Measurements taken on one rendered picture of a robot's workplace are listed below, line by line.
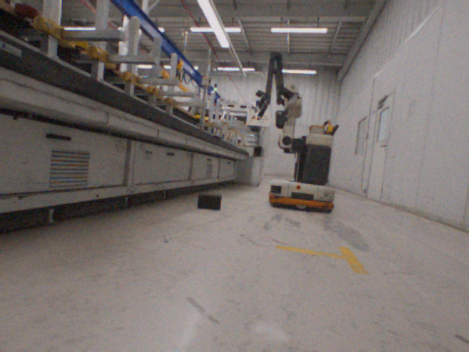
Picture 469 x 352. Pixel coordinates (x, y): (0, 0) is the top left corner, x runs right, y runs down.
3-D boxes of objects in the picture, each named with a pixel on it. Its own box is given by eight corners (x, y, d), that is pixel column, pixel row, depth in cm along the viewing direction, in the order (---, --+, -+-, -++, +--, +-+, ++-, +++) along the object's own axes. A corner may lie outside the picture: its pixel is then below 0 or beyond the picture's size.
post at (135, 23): (132, 106, 147) (140, 19, 144) (128, 105, 144) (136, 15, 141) (126, 106, 148) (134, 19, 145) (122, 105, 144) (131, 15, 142)
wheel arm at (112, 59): (157, 66, 121) (158, 57, 121) (154, 64, 118) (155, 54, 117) (76, 64, 129) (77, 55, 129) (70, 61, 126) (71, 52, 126)
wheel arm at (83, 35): (124, 44, 96) (126, 32, 96) (118, 39, 93) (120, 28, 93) (26, 43, 105) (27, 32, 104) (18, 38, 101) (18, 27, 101)
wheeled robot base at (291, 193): (321, 203, 335) (323, 183, 333) (334, 211, 271) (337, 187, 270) (268, 197, 341) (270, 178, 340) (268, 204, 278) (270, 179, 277)
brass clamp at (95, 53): (116, 68, 129) (117, 58, 128) (97, 57, 115) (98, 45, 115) (105, 68, 130) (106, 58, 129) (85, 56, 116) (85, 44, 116)
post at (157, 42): (154, 114, 171) (162, 38, 169) (152, 112, 168) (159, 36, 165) (149, 113, 172) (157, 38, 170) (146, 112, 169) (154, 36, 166)
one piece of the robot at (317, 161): (316, 192, 330) (325, 125, 326) (327, 197, 276) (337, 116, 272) (290, 189, 334) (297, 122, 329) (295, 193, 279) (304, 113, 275)
